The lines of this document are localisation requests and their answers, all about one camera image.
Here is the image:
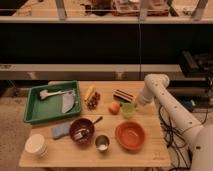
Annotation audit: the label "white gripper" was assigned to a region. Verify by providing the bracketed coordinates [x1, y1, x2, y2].
[136, 87, 154, 105]

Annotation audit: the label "green pepper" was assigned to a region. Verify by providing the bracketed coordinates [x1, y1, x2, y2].
[132, 103, 138, 111]

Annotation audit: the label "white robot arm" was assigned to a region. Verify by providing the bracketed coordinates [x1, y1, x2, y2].
[137, 74, 213, 171]

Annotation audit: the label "red bowl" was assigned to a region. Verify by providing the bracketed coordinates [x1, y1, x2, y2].
[115, 121, 145, 151]

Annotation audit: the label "dark brown bowl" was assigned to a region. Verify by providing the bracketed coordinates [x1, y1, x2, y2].
[69, 118, 95, 145]

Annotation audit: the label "light green cup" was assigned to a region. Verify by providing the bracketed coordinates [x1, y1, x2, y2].
[121, 103, 135, 119]

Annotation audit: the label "striped chocolate block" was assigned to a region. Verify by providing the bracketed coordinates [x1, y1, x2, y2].
[113, 89, 134, 103]

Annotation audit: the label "orange fruit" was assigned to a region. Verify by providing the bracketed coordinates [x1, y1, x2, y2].
[108, 101, 120, 115]

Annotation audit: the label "wooden board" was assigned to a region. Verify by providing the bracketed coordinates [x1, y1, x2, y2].
[19, 81, 170, 168]

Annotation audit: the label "yellow corn cob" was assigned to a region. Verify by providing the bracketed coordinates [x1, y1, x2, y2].
[84, 85, 95, 101]

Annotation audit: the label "small metal cup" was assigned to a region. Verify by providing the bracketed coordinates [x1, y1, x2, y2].
[95, 135, 110, 152]

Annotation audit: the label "metal spoon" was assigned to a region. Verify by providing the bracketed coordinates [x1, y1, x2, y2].
[74, 116, 103, 140]

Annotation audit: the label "grey plate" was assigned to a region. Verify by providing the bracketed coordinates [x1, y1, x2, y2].
[62, 93, 75, 113]

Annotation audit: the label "blue sponge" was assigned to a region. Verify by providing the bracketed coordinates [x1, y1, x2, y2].
[51, 124, 70, 139]

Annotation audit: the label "green plastic tray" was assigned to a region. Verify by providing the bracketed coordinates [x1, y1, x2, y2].
[23, 80, 81, 124]

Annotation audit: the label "white brush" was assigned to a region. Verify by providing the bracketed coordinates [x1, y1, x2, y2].
[39, 90, 71, 100]

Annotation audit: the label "white stacked bowls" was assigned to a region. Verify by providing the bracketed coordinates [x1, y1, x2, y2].
[25, 134, 47, 156]

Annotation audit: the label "black cables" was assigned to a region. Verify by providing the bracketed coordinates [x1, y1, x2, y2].
[157, 105, 213, 171]

